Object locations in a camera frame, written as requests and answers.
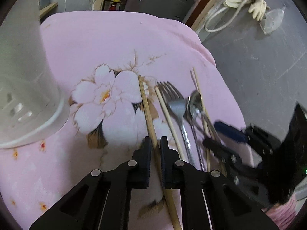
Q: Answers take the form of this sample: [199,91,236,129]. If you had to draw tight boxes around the wooden chopstick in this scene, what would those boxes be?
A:
[138,75,182,230]
[192,67,227,176]
[154,86,187,161]

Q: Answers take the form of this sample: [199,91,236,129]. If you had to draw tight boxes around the steel spoon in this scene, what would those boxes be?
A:
[186,90,211,171]

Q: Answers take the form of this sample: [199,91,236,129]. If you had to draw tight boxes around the steel fork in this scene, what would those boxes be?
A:
[157,81,195,165]

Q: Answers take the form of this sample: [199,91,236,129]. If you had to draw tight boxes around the white plastic utensil holder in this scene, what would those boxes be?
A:
[1,0,69,149]

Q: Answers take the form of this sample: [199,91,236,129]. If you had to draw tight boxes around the pink floral table cloth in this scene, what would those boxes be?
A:
[0,10,298,230]

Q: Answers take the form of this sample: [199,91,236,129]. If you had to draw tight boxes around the dark grey cabinet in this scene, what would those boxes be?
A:
[124,0,195,22]

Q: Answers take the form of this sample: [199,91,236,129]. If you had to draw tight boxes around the rubber gloves on wall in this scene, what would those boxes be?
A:
[223,0,269,22]

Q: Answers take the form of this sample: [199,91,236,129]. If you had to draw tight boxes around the white hose on wall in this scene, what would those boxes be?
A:
[204,0,249,33]

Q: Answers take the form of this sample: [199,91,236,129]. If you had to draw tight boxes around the wooden door frame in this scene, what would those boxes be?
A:
[92,0,220,32]

